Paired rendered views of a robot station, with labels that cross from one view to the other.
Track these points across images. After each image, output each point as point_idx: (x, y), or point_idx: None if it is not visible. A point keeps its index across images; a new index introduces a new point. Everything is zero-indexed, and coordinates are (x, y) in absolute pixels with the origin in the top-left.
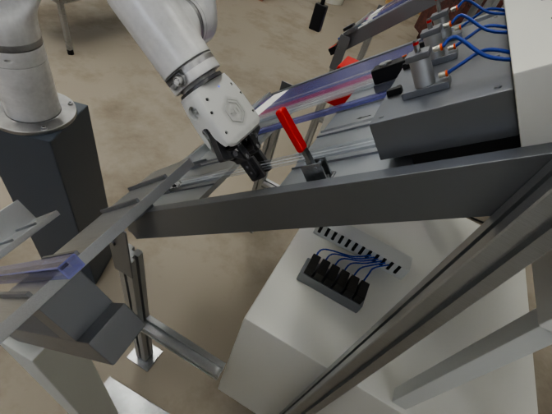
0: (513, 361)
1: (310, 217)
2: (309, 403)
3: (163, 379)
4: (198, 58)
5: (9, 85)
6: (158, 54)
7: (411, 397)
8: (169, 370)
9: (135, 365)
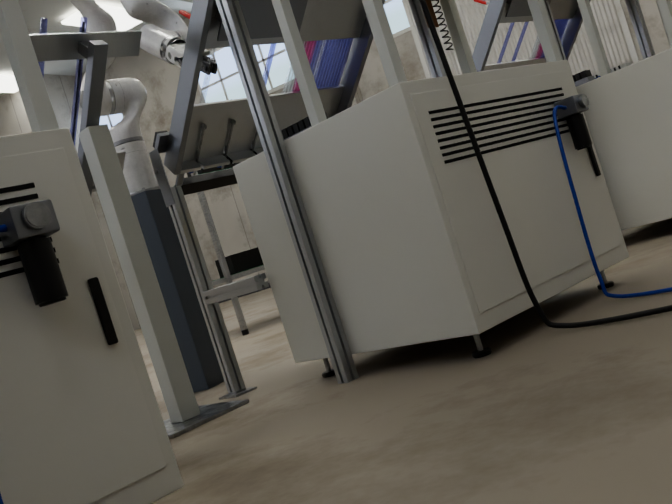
0: (281, 6)
1: (197, 33)
2: (278, 187)
3: (249, 395)
4: (169, 36)
5: (124, 166)
6: (154, 44)
7: (307, 103)
8: (258, 391)
9: (225, 399)
